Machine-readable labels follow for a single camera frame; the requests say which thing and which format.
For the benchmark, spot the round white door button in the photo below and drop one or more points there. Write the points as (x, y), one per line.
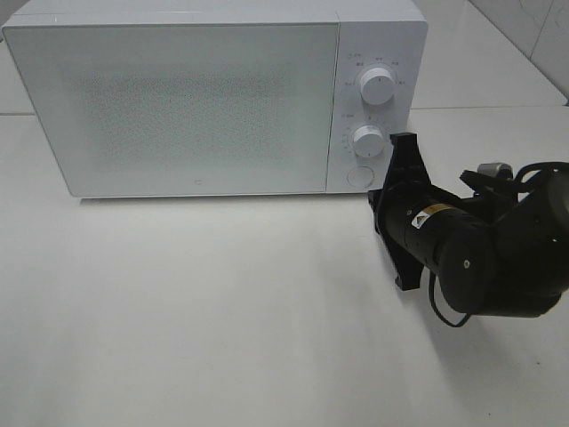
(361, 177)

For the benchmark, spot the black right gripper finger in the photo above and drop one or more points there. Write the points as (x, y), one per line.
(408, 268)
(406, 164)

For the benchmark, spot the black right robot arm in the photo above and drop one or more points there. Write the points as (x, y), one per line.
(501, 252)

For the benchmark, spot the white microwave door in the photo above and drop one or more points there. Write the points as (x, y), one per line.
(153, 111)

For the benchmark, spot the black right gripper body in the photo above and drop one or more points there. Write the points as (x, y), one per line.
(420, 226)

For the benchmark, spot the white microwave oven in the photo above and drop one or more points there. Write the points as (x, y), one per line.
(392, 33)

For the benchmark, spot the white microwave knob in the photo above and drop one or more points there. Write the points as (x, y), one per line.
(377, 84)
(368, 141)

